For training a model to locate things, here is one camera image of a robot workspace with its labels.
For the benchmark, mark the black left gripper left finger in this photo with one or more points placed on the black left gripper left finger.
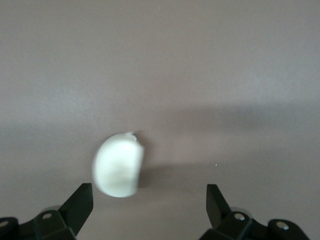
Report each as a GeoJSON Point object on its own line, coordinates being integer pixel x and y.
{"type": "Point", "coordinates": [67, 215]}

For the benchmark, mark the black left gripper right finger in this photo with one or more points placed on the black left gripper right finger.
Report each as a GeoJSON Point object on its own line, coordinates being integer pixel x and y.
{"type": "Point", "coordinates": [230, 225]}

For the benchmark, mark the white steamed bun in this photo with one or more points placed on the white steamed bun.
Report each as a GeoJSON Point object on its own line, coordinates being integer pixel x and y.
{"type": "Point", "coordinates": [117, 167]}

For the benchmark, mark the brown table cover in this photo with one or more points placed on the brown table cover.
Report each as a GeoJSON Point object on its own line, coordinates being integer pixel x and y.
{"type": "Point", "coordinates": [160, 75]}

